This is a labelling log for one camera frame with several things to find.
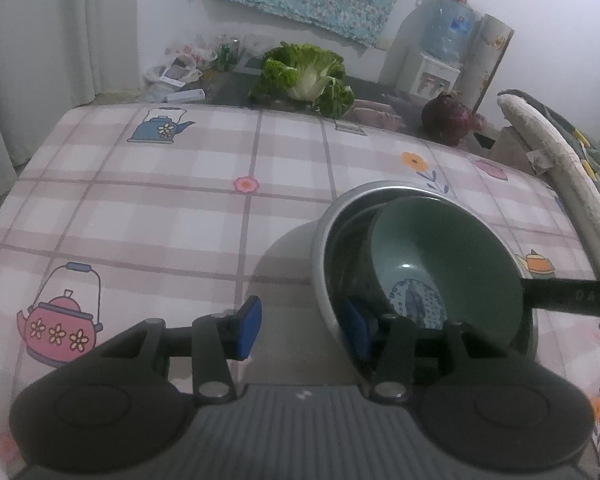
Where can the rolled floral mat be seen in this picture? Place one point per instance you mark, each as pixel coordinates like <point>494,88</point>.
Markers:
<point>487,60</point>

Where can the green ceramic bowl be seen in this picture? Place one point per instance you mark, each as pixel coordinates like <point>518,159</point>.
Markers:
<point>445,245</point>

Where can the purple cabbage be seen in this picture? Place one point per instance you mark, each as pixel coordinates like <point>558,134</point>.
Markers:
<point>445,117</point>

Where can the small black object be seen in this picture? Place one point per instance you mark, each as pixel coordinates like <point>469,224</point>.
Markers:
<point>484,140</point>

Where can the pink soft object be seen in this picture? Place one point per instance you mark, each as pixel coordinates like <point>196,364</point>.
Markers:
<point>377,114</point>

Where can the white flat box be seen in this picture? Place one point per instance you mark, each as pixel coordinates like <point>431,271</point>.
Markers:
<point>185,95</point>

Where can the stainless steel bowl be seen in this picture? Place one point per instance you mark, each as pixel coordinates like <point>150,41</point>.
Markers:
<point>330,240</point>

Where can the napa cabbage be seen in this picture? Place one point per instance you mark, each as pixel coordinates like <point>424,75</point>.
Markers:
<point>305,75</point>

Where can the blue water jug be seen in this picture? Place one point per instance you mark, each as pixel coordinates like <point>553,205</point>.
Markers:
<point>447,30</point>

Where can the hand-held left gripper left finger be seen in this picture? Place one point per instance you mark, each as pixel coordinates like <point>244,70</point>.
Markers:
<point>250,327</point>

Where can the white padded roll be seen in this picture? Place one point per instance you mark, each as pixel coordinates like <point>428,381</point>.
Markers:
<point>555,155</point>

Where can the white curtain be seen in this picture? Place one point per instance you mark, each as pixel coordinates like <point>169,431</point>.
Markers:
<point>40,50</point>

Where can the green can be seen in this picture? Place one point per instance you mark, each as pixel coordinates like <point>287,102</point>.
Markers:
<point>225,57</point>

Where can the plaid teapot print tablecloth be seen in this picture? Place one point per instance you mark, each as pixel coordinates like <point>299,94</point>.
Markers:
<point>155,210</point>

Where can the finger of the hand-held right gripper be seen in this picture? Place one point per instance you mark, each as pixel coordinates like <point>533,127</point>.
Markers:
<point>570,297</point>

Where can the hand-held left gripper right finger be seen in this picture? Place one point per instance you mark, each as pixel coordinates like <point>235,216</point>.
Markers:
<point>358,331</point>

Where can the white plastic bag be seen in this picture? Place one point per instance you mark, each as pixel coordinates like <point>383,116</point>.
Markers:
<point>172,72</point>

